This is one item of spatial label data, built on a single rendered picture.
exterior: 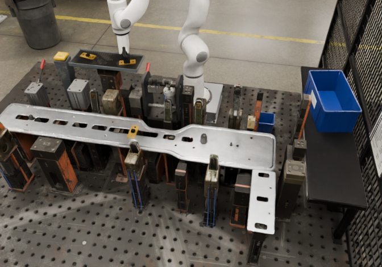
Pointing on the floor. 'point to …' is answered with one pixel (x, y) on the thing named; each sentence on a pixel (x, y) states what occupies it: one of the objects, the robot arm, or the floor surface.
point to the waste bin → (33, 11)
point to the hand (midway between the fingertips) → (126, 58)
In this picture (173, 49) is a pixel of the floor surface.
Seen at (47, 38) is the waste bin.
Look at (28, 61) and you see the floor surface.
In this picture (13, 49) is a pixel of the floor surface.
